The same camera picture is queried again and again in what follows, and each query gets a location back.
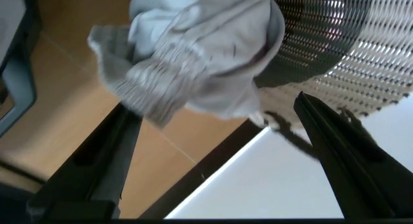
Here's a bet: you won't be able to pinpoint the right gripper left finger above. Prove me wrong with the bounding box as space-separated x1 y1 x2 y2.
27 102 143 219

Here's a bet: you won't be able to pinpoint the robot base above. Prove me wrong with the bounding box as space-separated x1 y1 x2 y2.
0 0 43 138

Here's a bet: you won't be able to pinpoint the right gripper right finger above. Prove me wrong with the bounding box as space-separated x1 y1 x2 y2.
292 90 413 219

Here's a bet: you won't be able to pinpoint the pale grey shorts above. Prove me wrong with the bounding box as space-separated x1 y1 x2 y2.
86 0 287 128

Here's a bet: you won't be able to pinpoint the white laundry basket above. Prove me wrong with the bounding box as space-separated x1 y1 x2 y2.
253 0 413 161

